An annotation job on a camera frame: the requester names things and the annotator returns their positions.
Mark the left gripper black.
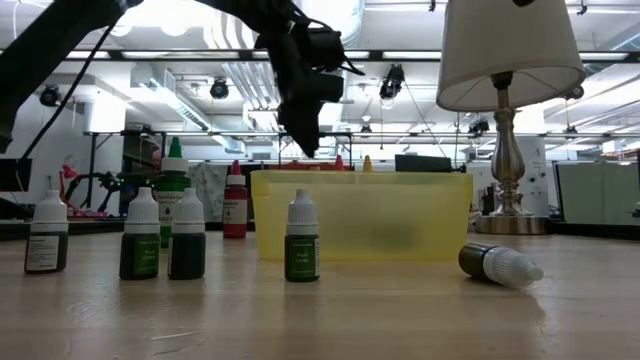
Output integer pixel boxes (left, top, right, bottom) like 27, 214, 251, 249
267, 19, 346, 159

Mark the yellow translucent plastic bin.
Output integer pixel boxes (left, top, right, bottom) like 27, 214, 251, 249
250, 170, 474, 263

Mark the small olive green dropper bottle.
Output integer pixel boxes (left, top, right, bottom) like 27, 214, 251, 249
458, 241, 545, 289

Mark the red object on far table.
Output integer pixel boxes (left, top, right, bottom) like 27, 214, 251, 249
269, 160, 335, 172

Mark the large dark red colouring bottle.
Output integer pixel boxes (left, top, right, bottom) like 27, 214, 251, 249
222, 160, 249, 240

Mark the white patterned cloth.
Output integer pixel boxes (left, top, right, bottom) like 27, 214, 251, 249
189, 162, 227, 224

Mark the small green-label dropper bottle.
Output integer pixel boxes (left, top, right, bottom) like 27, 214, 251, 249
284, 188, 321, 283
119, 187, 162, 281

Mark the black computer monitor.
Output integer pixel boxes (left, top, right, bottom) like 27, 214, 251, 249
394, 154, 453, 173

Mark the large green colouring bottle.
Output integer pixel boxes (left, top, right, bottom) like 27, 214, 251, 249
155, 137, 192, 250

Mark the small dark dropper bottle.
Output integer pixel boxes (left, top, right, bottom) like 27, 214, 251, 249
168, 187, 207, 281

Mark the table lamp white shade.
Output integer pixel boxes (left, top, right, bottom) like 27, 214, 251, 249
436, 0, 586, 236

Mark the small white-label dropper bottle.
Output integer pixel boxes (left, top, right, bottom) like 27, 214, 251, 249
24, 190, 70, 275

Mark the black metal frame stand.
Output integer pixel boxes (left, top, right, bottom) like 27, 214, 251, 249
278, 131, 353, 169

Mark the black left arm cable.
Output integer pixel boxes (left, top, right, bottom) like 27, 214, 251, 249
18, 14, 125, 160

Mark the dark wall screen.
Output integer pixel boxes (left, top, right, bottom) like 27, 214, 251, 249
0, 158, 34, 194

